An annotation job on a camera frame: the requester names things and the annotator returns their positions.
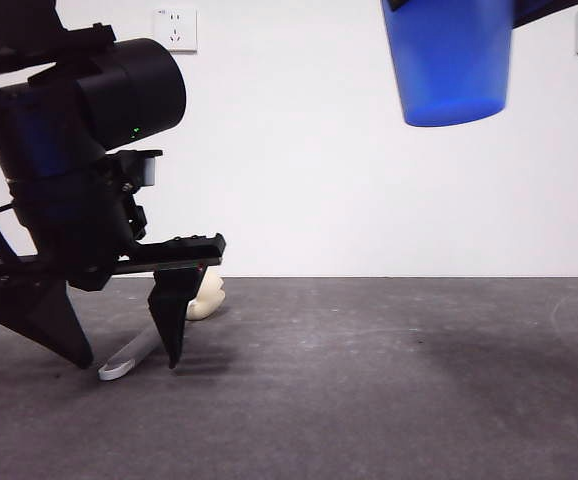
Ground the grey-handled sponge cup brush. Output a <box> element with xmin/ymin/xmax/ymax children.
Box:
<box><xmin>97</xmin><ymin>269</ymin><xmax>227</xmax><ymax>383</ymax></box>

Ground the blue ribbed plastic cup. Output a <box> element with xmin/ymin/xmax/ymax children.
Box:
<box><xmin>379</xmin><ymin>0</ymin><xmax>514</xmax><ymax>128</ymax></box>

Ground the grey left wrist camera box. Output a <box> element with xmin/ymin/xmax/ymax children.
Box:
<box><xmin>141</xmin><ymin>153</ymin><xmax>158</xmax><ymax>187</ymax></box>

